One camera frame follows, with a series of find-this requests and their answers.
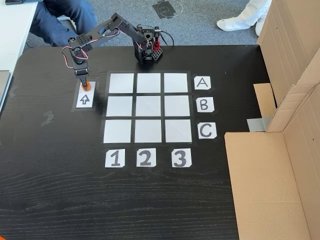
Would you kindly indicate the round orange token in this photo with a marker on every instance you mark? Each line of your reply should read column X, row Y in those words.
column 88, row 87

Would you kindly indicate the white nine-square grid sheet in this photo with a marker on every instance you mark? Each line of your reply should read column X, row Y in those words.
column 148, row 106

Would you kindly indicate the white arrow paper sheet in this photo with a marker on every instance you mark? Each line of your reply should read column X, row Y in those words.
column 78, row 103

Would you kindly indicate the grey tape scraps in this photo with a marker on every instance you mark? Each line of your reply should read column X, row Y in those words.
column 47, row 118

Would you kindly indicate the white table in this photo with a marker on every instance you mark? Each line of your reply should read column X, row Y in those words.
column 12, row 32

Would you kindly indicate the black red table clamp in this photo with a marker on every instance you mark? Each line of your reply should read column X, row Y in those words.
column 156, row 45

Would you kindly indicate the paper sheet number 1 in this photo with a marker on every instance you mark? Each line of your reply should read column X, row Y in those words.
column 115, row 158

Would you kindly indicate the paper sheet number 2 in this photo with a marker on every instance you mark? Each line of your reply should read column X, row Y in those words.
column 146, row 157

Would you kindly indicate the black floor tape patch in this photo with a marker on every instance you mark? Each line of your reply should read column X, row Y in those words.
column 165, row 8

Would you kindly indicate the paper sheet letter A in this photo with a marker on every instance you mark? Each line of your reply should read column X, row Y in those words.
column 202, row 83

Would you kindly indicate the paper sheet number 3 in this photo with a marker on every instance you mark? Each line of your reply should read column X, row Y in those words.
column 181, row 158

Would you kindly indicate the paper sheet letter C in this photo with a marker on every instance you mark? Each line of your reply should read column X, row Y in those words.
column 207, row 130

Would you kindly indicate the grey duct tape strip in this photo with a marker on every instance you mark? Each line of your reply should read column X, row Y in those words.
column 258, row 124

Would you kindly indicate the brown cardboard box wall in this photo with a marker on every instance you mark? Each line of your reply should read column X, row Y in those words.
column 262, row 187
column 287, row 50

